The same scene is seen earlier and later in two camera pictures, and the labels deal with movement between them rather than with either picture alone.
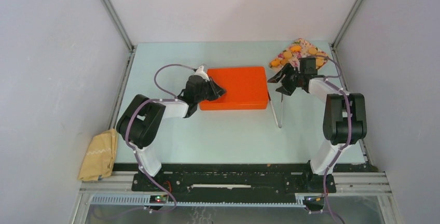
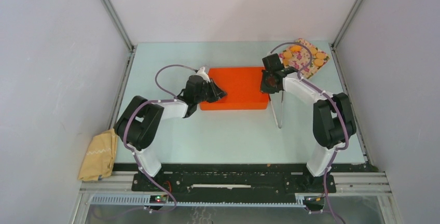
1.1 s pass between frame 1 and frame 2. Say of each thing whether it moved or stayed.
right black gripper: moved
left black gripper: stayed
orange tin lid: stayed
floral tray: stayed
